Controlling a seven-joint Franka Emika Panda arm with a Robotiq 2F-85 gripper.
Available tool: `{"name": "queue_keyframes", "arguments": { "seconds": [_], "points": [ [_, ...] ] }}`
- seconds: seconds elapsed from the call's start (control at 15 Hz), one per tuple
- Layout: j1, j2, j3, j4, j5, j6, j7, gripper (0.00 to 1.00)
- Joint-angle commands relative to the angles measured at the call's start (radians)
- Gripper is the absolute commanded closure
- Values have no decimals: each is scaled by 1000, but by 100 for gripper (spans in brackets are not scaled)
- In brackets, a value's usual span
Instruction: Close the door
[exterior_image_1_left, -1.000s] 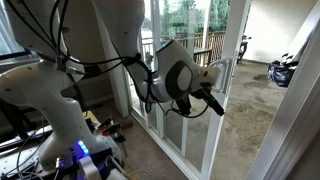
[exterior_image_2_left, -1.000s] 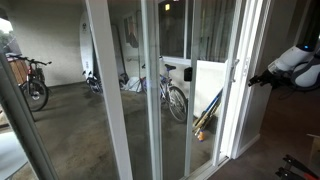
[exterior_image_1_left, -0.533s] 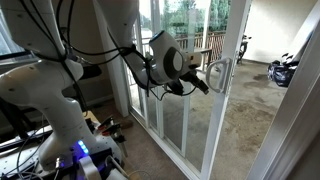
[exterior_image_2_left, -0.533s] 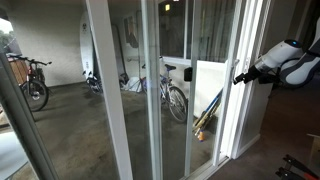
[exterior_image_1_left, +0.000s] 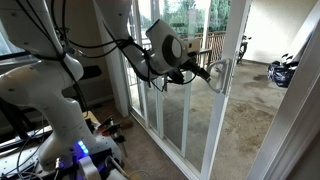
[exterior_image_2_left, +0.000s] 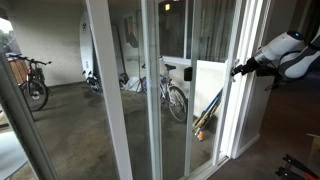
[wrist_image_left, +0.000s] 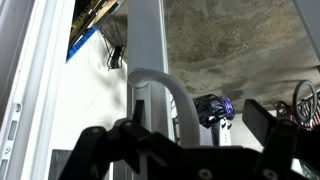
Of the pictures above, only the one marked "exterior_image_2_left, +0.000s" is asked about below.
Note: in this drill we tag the white leaning board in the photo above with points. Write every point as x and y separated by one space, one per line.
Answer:
116 50

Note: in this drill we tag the blue white bicycle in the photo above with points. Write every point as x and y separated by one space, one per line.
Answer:
170 67

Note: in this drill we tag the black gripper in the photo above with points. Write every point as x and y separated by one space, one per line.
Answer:
253 65

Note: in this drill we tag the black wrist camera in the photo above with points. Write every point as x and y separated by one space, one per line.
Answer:
268 71

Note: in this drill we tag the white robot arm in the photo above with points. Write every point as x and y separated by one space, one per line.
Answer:
283 45

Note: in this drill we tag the black lockbox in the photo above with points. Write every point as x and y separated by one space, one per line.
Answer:
188 74

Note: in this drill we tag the patio wall window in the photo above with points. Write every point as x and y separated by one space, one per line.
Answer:
171 30

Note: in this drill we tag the red black clamp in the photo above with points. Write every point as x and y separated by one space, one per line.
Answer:
300 166

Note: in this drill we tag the orange bottle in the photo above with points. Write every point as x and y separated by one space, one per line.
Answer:
200 136

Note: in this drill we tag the fixed side door jamb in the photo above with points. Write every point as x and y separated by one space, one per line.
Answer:
23 116

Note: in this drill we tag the latch side door jamb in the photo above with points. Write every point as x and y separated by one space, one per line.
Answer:
246 106

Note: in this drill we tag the yellow long pole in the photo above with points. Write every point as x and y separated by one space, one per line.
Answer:
205 120

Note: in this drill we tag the black dustpan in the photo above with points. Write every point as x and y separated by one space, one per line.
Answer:
213 125

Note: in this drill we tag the white cloth bundle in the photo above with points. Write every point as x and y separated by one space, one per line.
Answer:
133 85

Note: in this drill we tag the cardboard box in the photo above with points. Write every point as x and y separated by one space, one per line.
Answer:
315 150

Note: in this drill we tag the white screen door stile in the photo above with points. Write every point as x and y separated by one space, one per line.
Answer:
192 100

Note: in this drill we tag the black bicycle on left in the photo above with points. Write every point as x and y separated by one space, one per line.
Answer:
44 86

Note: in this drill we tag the blue long pole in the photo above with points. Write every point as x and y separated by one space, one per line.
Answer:
213 103

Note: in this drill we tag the dark hanging wall item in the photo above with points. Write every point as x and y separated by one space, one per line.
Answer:
131 33

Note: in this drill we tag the white surfboard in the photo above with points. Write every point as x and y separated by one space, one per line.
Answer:
85 43

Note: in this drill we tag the dark golf bag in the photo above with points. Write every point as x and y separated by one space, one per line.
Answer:
93 83

